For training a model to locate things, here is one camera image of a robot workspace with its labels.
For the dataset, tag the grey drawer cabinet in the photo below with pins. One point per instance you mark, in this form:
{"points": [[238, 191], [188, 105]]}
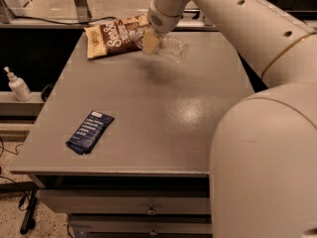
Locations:
{"points": [[147, 176]]}

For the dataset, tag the black power strip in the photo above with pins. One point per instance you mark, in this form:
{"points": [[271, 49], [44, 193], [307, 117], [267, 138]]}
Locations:
{"points": [[29, 222]]}

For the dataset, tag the white pump dispenser bottle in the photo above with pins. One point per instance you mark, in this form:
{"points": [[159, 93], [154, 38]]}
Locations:
{"points": [[18, 85]]}

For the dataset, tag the brown chip bag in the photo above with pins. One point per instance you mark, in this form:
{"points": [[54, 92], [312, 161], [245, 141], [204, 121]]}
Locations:
{"points": [[116, 37]]}

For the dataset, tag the left metal post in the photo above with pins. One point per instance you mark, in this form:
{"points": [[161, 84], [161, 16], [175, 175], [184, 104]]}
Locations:
{"points": [[82, 11]]}

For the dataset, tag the dark blue snack bar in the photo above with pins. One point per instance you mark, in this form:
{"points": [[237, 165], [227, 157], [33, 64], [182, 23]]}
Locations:
{"points": [[84, 139]]}

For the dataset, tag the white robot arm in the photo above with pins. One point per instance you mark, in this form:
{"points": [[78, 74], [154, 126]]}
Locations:
{"points": [[263, 158]]}

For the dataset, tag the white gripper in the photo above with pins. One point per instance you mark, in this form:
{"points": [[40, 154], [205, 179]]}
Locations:
{"points": [[158, 20]]}

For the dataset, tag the clear plastic water bottle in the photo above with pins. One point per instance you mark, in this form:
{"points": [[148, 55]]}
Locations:
{"points": [[169, 48]]}

